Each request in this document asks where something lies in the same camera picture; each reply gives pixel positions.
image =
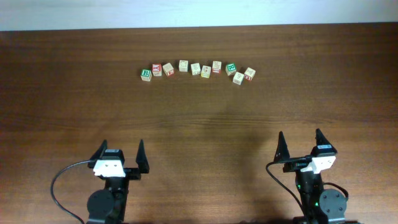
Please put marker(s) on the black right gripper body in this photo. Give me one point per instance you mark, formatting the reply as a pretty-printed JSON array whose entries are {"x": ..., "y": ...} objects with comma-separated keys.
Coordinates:
[{"x": 304, "y": 179}]

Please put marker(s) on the green letter R block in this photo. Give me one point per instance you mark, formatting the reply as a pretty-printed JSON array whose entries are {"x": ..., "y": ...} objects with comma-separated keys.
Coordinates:
[{"x": 231, "y": 69}]

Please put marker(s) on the wooden block yellow side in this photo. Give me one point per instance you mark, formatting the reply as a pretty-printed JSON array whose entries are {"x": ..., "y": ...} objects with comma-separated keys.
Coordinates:
[{"x": 205, "y": 71}]

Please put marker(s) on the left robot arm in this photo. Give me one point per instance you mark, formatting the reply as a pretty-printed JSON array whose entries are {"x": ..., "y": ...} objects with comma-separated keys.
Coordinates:
[{"x": 108, "y": 205}]

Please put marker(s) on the wooden block letter H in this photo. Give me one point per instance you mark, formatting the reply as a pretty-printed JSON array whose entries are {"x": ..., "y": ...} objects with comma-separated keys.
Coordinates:
[{"x": 238, "y": 78}]

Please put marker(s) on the wooden block red letter D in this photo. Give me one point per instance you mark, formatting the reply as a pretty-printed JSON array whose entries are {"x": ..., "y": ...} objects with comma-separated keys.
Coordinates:
[{"x": 249, "y": 74}]

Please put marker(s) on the red letter E block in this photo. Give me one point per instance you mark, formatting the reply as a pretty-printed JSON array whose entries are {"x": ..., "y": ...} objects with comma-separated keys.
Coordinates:
[{"x": 168, "y": 69}]

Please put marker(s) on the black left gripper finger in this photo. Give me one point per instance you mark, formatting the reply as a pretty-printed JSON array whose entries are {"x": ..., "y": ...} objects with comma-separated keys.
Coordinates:
[
  {"x": 98, "y": 154},
  {"x": 141, "y": 159}
]

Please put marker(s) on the wooden block number five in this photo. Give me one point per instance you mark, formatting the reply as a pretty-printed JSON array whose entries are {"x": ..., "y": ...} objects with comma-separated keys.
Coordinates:
[{"x": 195, "y": 68}]

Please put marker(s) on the red letter Y block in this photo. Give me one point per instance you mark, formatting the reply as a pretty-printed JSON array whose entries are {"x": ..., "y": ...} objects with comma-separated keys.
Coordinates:
[{"x": 157, "y": 70}]

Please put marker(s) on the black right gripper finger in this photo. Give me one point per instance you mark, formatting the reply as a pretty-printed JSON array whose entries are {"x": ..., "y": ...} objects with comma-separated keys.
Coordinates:
[
  {"x": 282, "y": 152},
  {"x": 321, "y": 140}
]

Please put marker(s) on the wooden block red side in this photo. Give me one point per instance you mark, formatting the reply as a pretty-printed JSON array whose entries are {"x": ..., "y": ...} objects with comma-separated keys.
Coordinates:
[{"x": 216, "y": 67}]

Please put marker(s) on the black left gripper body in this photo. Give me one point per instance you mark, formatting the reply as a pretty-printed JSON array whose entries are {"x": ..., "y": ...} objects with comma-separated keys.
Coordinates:
[{"x": 120, "y": 183}]

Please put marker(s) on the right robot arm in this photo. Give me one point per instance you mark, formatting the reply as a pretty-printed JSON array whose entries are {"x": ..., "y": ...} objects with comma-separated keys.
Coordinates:
[{"x": 319, "y": 201}]

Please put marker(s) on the plain wooden block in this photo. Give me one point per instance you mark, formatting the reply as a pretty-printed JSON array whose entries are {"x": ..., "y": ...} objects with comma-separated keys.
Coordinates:
[{"x": 183, "y": 65}]

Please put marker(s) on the green letter B block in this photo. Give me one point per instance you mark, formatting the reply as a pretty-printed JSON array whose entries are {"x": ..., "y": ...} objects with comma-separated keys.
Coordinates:
[{"x": 146, "y": 75}]

